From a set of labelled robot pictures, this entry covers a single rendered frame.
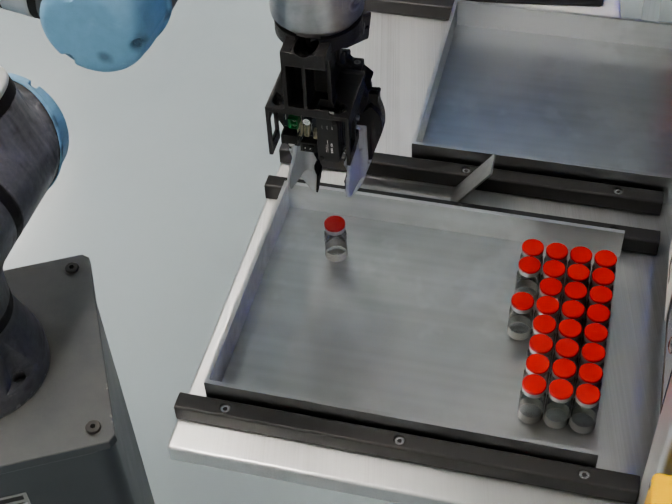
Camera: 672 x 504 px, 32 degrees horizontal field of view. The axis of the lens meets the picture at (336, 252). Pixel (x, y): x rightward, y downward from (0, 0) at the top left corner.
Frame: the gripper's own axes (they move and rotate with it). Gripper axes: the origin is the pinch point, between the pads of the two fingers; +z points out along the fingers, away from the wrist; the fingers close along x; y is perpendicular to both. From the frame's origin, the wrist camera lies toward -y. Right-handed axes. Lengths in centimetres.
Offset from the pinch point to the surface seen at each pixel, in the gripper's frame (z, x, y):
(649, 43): 9.7, 27.8, -39.1
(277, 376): 10.1, -1.7, 16.3
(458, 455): 8.3, 15.9, 22.2
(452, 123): 10.2, 7.8, -21.1
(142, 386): 99, -50, -38
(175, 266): 99, -54, -68
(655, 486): -4.8, 30.4, 30.2
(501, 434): 6.8, 19.1, 20.4
